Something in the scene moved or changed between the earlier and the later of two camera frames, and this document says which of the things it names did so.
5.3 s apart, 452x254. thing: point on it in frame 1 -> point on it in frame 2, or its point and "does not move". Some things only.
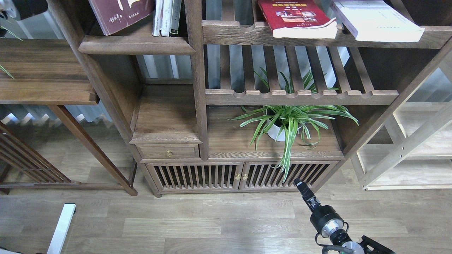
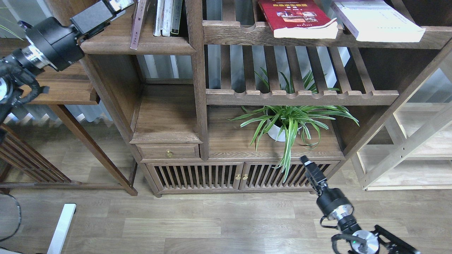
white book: (166, 18) does not move
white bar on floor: (59, 239) does not move
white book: (376, 21) does not move
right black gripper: (325, 220) -> (333, 202)
